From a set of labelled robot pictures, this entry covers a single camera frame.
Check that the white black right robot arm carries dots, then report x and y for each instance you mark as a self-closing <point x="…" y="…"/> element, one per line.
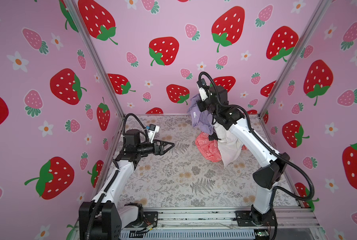
<point x="233" y="129"/>

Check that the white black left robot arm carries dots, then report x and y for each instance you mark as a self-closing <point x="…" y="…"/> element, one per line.
<point x="100" y="219"/>

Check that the white cloth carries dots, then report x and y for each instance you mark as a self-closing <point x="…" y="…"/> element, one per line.
<point x="229" y="145"/>

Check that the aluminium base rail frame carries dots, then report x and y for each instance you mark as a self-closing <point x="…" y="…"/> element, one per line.
<point x="226" y="223"/>

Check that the aluminium corner post right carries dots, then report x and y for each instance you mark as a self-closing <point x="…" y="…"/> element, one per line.
<point x="309" y="29"/>

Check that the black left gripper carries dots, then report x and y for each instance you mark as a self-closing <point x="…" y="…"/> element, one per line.
<point x="159" y="148"/>

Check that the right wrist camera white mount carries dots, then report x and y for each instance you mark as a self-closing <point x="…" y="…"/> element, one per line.
<point x="203" y="92"/>

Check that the aluminium corner post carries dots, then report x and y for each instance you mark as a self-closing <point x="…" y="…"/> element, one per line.
<point x="77" y="18"/>
<point x="309" y="29"/>

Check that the aluminium corner post left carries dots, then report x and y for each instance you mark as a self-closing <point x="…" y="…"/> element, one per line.
<point x="77" y="18"/>

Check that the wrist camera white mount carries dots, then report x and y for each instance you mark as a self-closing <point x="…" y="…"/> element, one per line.
<point x="151" y="131"/>
<point x="203" y="92"/>

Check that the dark grey cloth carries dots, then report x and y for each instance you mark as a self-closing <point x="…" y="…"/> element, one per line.
<point x="213" y="137"/>

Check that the pink patterned cloth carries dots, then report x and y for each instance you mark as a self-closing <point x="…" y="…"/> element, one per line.
<point x="209" y="149"/>

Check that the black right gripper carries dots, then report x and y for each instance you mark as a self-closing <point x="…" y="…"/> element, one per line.
<point x="200" y="103"/>

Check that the lavender purple cloth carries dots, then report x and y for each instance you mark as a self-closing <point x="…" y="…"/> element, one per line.
<point x="200" y="120"/>

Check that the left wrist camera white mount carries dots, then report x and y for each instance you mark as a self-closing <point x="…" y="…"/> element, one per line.
<point x="151" y="131"/>

